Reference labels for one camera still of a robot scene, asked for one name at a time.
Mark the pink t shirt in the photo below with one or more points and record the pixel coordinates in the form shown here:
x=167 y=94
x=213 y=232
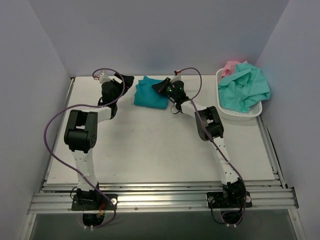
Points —
x=230 y=67

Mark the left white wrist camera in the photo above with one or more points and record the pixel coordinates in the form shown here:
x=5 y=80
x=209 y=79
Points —
x=102 y=77

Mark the mint green t shirt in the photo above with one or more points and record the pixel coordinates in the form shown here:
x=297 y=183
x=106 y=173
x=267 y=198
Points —
x=242 y=88

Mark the white plastic basket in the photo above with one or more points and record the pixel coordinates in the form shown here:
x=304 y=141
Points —
x=254 y=111

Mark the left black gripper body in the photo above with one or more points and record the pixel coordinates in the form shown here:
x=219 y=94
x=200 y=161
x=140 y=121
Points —
x=119 y=81

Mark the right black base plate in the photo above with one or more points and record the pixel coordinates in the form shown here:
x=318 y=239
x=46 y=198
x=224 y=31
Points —
x=224 y=200

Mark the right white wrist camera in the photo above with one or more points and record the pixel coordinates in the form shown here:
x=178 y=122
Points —
x=176 y=76

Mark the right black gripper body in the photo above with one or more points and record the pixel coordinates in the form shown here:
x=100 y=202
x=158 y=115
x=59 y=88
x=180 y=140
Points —
x=165 y=86

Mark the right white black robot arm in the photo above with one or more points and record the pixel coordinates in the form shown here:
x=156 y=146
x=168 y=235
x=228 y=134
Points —
x=210 y=129

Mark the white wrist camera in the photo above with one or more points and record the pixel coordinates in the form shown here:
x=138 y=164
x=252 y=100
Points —
x=176 y=76
x=102 y=77

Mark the aluminium rail frame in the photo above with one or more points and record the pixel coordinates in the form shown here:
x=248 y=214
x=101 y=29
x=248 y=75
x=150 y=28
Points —
x=155 y=162

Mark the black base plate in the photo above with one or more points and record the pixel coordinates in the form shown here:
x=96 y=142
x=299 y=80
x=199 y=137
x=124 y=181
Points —
x=224 y=200
x=93 y=202

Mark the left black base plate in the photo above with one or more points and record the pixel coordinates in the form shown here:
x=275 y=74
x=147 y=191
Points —
x=93 y=202

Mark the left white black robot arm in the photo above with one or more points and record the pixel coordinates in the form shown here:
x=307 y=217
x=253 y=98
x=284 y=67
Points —
x=81 y=132

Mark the teal t shirt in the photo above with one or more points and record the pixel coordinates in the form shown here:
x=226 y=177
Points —
x=146 y=96

